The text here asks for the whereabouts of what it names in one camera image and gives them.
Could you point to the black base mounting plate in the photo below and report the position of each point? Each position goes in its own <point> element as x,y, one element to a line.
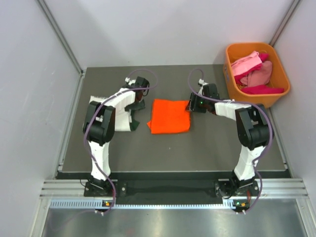
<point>168,191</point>

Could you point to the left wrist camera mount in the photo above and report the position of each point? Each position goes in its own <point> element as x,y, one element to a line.
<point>129,83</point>

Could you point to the magenta t-shirt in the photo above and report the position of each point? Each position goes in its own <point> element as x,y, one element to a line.
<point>261,89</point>

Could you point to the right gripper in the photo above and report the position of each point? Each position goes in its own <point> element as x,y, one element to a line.
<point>192,103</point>

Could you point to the aluminium frame extrusion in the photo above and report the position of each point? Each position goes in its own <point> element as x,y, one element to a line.
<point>272,188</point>

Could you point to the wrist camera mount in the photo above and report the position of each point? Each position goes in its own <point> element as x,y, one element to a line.
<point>201,84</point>
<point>129,83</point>

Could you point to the salmon pink t-shirt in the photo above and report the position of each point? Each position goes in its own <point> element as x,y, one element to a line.
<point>258,77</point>

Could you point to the dark green folded t-shirt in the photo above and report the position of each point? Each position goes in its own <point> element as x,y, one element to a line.
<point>133,123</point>

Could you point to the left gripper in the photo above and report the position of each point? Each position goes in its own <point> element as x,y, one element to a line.
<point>139,106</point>

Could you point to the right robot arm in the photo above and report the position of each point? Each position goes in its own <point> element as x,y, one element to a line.
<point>253,131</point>

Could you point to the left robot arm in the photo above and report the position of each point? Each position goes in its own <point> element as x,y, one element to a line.
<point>104,117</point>

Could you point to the orange plastic basket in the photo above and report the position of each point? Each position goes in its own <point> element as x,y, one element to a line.
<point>279,78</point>

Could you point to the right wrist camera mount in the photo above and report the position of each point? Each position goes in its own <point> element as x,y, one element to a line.
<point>201,84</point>

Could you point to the light pink t-shirt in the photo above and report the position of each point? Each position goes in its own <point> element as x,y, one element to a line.
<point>246,64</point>

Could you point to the slotted cable duct rail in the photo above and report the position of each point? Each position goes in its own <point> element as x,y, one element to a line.
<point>105,203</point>

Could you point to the orange t-shirt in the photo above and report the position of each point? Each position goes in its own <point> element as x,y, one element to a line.
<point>169,117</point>

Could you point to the white printed folded t-shirt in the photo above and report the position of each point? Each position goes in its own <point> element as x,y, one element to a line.
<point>122,117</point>

